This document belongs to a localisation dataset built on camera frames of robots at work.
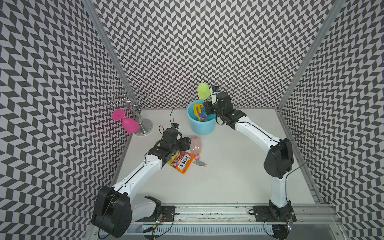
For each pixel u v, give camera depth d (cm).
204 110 83
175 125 74
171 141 63
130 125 92
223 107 65
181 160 89
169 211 73
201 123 95
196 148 90
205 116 102
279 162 50
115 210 39
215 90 74
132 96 116
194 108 99
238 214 75
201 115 102
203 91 85
